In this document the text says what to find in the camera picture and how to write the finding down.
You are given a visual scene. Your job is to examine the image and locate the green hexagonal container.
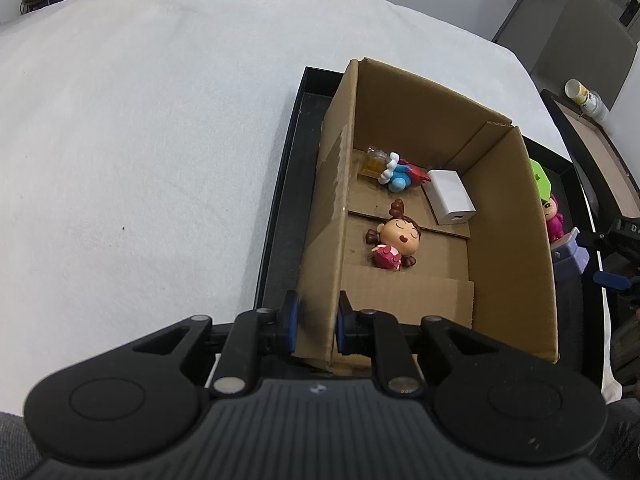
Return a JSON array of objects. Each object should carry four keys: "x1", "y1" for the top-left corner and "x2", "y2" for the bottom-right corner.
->
[{"x1": 529, "y1": 158, "x2": 556, "y2": 206}]

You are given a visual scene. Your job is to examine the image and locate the brown cardboard box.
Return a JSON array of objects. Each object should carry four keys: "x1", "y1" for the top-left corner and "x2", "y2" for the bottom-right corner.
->
[{"x1": 292, "y1": 57, "x2": 560, "y2": 373}]

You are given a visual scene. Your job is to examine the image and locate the pink figurine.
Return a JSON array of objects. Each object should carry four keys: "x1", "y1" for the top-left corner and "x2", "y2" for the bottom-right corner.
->
[{"x1": 542, "y1": 194, "x2": 566, "y2": 246}]

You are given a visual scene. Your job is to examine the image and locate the person's left leg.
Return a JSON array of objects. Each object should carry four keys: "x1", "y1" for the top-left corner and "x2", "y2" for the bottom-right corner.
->
[{"x1": 0, "y1": 410, "x2": 41, "y2": 480}]

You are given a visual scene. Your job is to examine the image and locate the person's leg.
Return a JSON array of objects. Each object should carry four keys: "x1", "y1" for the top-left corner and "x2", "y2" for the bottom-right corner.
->
[
  {"x1": 595, "y1": 395, "x2": 640, "y2": 480},
  {"x1": 0, "y1": 410, "x2": 41, "y2": 480}
]

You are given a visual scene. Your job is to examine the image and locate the red and blue figurine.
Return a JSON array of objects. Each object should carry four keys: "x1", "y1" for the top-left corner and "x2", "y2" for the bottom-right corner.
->
[{"x1": 359, "y1": 146, "x2": 432, "y2": 193}]

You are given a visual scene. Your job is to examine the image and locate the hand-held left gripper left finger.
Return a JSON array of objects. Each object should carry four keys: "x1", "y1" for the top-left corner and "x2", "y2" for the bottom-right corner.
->
[{"x1": 117, "y1": 290, "x2": 303, "y2": 399}]

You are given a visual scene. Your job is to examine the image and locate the grey chair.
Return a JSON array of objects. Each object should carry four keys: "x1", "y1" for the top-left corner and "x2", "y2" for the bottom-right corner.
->
[{"x1": 492, "y1": 0, "x2": 638, "y2": 111}]

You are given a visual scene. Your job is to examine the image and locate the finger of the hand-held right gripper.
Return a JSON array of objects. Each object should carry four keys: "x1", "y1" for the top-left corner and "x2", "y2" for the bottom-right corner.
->
[
  {"x1": 594, "y1": 272, "x2": 640, "y2": 292},
  {"x1": 579, "y1": 217, "x2": 640, "y2": 261}
]

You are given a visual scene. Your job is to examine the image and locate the person's right leg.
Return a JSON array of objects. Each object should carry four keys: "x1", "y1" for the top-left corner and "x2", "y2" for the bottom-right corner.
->
[{"x1": 595, "y1": 395, "x2": 640, "y2": 480}]

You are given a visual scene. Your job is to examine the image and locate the white charger plug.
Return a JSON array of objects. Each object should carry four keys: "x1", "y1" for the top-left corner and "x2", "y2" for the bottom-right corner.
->
[{"x1": 425, "y1": 169, "x2": 476, "y2": 226}]

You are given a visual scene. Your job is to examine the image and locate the brown-haired doll figurine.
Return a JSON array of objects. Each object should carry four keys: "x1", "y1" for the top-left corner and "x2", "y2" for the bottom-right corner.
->
[{"x1": 365, "y1": 198, "x2": 423, "y2": 271}]

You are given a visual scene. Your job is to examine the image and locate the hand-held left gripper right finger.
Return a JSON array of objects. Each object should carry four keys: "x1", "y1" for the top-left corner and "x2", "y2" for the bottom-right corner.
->
[{"x1": 334, "y1": 290, "x2": 521, "y2": 399}]

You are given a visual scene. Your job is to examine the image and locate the black tray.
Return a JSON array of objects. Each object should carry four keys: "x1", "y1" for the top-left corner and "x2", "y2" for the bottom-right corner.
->
[{"x1": 253, "y1": 66, "x2": 608, "y2": 383}]

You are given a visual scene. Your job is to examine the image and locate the small lavender box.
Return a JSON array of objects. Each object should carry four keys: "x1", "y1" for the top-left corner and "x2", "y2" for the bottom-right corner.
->
[{"x1": 550, "y1": 227, "x2": 591, "y2": 273}]

